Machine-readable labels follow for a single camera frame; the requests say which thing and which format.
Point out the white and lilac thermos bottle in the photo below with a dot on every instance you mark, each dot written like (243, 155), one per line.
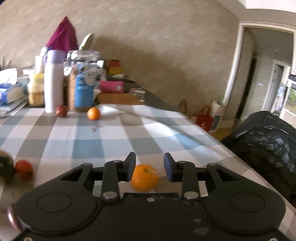
(53, 80)

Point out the stack of books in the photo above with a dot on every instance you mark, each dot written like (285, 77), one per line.
(13, 107)

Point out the magenta fabric bag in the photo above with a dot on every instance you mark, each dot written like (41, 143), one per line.
(64, 37)

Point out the red shopping bag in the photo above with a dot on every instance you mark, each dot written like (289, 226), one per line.
(204, 119)

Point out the brown kiwi fruit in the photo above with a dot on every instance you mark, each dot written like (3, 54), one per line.
(7, 170)

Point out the checkered tablecloth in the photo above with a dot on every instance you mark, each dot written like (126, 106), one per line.
(55, 145)

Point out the dark red plum near bottle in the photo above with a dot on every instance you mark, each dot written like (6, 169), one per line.
(61, 111)

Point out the small orange mandarin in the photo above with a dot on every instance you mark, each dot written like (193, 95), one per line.
(145, 178)

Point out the round white mirror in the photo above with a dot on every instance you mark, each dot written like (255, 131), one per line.
(87, 42)

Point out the yellow lid glass jar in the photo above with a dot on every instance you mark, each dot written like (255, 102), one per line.
(35, 89)

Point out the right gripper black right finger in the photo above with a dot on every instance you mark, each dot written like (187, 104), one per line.
(185, 172)

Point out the clear glass cereal jar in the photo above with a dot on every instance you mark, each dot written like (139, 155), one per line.
(80, 67)

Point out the wooden cutting board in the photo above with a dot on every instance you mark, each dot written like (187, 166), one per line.
(118, 98)

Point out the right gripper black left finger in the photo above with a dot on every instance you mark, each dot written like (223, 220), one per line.
(110, 175)

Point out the white shopping bag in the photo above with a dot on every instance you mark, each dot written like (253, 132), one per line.
(216, 112)

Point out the red tomato with calyx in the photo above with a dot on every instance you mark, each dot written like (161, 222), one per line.
(24, 170)

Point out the blue tissue pack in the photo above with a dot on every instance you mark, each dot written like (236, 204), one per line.
(10, 93)

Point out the pink pencil case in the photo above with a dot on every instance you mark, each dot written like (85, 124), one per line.
(111, 86)

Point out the small orange near jar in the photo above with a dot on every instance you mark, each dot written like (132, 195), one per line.
(93, 114)

